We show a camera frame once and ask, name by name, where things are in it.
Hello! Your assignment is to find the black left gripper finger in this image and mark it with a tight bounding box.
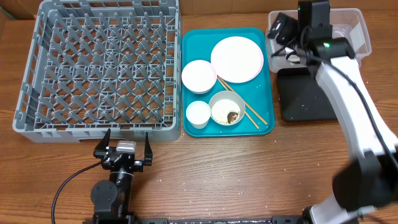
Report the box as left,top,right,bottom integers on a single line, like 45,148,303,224
143,133,153,166
93,128,111,159

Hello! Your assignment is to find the white plastic cup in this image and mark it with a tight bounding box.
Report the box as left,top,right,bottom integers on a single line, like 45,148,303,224
186,101,211,129

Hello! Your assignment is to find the white rice pile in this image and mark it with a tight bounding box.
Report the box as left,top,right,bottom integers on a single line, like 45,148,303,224
211,99,240,126

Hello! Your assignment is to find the grey small bowl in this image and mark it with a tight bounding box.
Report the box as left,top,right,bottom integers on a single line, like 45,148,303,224
209,91,246,126

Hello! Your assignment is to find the brown food scrap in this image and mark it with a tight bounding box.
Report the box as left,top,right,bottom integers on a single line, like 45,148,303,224
227,111,239,124

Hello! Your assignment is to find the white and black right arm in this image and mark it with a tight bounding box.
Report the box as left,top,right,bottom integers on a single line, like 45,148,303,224
266,1,397,224

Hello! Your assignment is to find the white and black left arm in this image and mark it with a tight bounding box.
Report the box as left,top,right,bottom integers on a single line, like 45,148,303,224
91,130,153,223

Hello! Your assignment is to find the clear plastic waste bin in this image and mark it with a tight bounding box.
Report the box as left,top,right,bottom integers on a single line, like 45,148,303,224
266,8,372,73

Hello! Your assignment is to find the large white round plate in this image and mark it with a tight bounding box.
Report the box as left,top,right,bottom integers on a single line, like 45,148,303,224
210,36,264,83

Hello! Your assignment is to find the black rectangular tray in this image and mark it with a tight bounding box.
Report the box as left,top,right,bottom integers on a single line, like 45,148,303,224
277,67,336,121

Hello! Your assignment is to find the upper wooden chopstick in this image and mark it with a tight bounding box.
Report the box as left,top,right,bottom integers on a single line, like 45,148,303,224
222,79,268,125

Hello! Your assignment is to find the wooden chopstick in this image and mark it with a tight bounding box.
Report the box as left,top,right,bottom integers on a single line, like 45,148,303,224
222,79,268,125
217,77,259,129

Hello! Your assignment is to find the grey plastic dish rack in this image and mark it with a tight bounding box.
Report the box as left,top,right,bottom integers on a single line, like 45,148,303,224
12,0,182,142

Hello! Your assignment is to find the teal serving tray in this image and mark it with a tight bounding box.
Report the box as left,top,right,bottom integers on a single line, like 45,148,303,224
182,27,275,138

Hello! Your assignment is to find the lower wooden chopstick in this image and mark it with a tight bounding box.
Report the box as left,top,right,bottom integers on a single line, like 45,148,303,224
217,77,259,129

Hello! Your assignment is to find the white shallow bowl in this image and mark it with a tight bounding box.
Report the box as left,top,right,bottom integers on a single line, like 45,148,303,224
182,60,217,94

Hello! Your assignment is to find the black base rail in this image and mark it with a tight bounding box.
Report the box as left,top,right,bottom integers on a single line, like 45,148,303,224
139,215,306,224

